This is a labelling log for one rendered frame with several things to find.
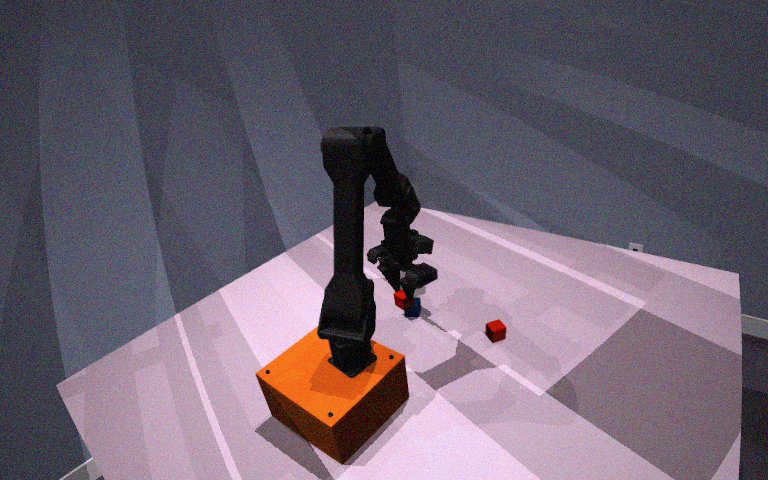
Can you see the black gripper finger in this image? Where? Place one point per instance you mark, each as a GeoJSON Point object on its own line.
{"type": "Point", "coordinates": [392, 275]}
{"type": "Point", "coordinates": [408, 290]}

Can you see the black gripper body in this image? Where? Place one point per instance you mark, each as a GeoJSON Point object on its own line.
{"type": "Point", "coordinates": [399, 255]}

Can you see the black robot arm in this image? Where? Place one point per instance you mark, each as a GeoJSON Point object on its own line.
{"type": "Point", "coordinates": [348, 313]}

